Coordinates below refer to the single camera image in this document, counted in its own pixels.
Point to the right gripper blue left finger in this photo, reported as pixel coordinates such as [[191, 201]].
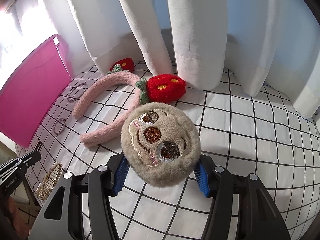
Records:
[[120, 176]]

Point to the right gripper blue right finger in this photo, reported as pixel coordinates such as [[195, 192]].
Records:
[[201, 177]]

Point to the pearl hair clip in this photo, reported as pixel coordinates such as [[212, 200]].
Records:
[[49, 181]]

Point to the beige plush sloth face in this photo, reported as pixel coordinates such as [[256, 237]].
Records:
[[160, 143]]

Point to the pink fuzzy strawberry headband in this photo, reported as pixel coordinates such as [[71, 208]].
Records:
[[164, 88]]

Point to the person left hand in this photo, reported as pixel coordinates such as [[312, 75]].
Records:
[[12, 224]]

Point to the dark brown hair pin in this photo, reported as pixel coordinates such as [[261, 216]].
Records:
[[38, 146]]

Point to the black white checkered tablecloth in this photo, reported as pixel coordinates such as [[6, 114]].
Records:
[[211, 165]]

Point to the small thin metal bangle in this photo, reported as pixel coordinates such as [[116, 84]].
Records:
[[59, 126]]

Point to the pink plastic tub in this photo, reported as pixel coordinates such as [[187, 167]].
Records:
[[32, 88]]

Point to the large thin metal bangle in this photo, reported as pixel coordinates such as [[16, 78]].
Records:
[[76, 92]]

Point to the white curtain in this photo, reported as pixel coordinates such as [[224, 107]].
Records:
[[262, 41]]

